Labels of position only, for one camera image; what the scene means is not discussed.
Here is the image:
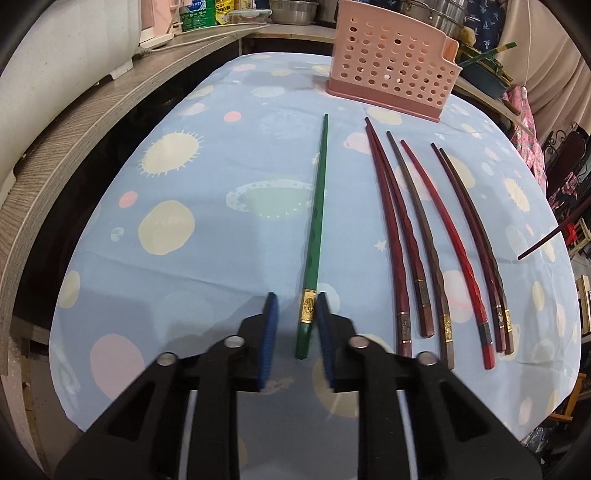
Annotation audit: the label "glass food container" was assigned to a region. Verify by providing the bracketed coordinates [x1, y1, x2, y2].
[228, 8, 273, 25]

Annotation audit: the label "white dish box blue lid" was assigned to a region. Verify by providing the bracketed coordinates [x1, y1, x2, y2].
[0, 0, 141, 195]

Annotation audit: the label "white power cable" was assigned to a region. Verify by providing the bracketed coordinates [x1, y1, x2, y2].
[134, 23, 271, 58]

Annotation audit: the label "bright red chopstick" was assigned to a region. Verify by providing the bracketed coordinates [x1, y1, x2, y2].
[400, 139, 497, 371]

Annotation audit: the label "black metal chair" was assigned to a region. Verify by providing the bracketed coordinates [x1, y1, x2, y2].
[545, 124, 591, 195]

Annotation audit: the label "green chopstick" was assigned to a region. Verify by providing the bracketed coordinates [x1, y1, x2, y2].
[294, 113, 330, 361]

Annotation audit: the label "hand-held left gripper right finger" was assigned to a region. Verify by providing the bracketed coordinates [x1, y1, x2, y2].
[315, 292, 541, 480]

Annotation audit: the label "blue planet print tablecloth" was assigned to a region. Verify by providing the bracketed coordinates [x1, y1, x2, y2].
[48, 52, 583, 444]

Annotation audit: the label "steel steamer pot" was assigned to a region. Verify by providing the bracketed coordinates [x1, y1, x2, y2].
[397, 0, 476, 40]

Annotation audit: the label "pink perforated utensil holder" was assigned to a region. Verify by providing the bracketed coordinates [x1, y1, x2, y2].
[326, 0, 462, 123]

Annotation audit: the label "green plastic bottle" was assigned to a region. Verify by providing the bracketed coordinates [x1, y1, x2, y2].
[180, 0, 218, 32]

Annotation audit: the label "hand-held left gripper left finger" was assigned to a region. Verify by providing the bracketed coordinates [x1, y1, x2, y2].
[55, 292, 281, 480]

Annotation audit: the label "pink electric kettle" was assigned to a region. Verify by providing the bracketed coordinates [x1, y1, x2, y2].
[141, 0, 183, 38]

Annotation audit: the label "stacked blue and yellow bowls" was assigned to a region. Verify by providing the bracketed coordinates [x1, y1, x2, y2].
[459, 41, 518, 100]

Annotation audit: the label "pink floral cloth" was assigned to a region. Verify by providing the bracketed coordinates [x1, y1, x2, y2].
[505, 85, 548, 185]

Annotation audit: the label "small steel pot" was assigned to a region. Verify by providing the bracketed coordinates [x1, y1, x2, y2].
[270, 0, 319, 25]

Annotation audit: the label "grey wood-grain counter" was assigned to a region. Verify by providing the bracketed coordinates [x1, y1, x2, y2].
[0, 23, 273, 379]

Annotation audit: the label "navy printed cloth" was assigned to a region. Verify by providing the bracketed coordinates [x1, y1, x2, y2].
[471, 0, 509, 47]

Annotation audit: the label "beige curtain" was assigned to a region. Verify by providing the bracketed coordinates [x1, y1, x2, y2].
[503, 0, 591, 134]

